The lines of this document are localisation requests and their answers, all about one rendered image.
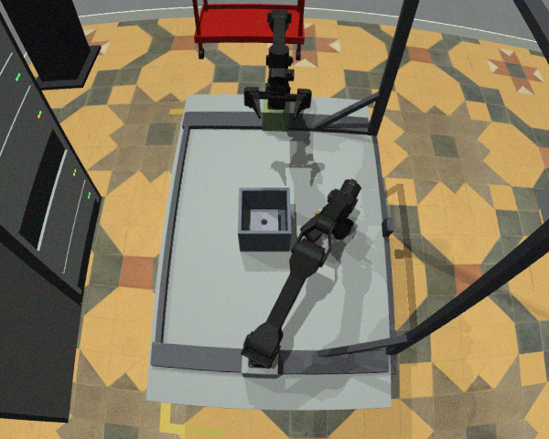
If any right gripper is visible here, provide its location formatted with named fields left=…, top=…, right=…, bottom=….
left=244, top=85, right=312, bottom=120

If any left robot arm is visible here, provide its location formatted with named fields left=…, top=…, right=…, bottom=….
left=241, top=179, right=361, bottom=369

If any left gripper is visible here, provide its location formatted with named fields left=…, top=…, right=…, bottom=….
left=300, top=204, right=328, bottom=242

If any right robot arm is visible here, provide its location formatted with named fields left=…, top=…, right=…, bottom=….
left=266, top=10, right=295, bottom=110

